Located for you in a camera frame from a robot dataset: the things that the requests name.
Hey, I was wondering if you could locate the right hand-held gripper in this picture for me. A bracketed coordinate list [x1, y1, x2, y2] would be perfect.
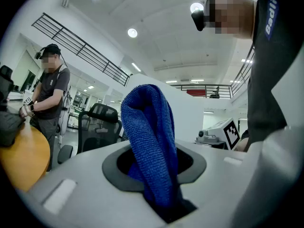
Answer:
[195, 117, 241, 151]

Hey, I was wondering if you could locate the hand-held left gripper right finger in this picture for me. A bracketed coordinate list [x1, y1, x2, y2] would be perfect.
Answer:
[171, 55, 304, 228]

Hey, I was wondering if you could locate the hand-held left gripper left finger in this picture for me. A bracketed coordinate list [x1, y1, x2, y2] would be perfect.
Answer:
[15, 142, 168, 228]

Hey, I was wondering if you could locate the blue cloth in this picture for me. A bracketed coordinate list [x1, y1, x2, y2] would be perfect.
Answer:
[120, 84, 183, 210]

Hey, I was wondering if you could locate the person's right forearm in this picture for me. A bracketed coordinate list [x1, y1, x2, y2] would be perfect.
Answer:
[236, 136, 250, 152]

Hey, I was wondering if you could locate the red panel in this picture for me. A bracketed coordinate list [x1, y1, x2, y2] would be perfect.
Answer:
[186, 89, 207, 97]

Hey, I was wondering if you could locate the black balcony railing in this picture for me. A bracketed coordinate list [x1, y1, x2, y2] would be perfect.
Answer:
[170, 45, 255, 99]
[31, 12, 131, 87]

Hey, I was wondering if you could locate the round wooden table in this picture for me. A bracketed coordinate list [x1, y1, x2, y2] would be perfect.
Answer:
[0, 122, 51, 192]

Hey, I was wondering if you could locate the person's black shirt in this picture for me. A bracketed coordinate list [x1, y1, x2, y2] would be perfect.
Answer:
[247, 0, 304, 145]

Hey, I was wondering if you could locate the black office chair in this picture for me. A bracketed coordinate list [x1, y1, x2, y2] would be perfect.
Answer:
[57, 103, 123, 165]
[0, 65, 14, 111]

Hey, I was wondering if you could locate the black backpack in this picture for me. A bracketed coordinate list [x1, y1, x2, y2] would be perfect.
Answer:
[0, 110, 26, 147]

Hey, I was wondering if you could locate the person's head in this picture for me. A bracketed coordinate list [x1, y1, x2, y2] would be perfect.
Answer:
[205, 0, 256, 39]

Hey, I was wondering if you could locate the black head-worn camera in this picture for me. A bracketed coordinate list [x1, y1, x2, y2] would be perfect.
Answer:
[191, 9, 207, 32]

